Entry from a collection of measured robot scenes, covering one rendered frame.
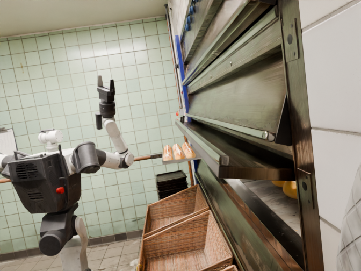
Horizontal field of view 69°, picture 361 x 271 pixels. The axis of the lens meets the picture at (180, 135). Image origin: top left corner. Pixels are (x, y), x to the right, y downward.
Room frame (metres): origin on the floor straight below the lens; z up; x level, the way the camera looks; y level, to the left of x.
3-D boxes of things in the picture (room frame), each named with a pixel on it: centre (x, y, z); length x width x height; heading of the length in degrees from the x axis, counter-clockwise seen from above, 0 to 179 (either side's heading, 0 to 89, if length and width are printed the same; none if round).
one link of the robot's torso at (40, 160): (1.39, 0.72, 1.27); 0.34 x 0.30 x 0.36; 78
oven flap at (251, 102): (1.39, -0.17, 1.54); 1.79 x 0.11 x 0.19; 3
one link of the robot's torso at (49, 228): (1.36, 0.71, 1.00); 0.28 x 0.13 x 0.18; 2
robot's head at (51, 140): (1.45, 0.70, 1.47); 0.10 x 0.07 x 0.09; 78
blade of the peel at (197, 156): (1.99, -0.02, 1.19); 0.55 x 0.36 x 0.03; 3
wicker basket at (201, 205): (1.96, 0.13, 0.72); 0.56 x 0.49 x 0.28; 3
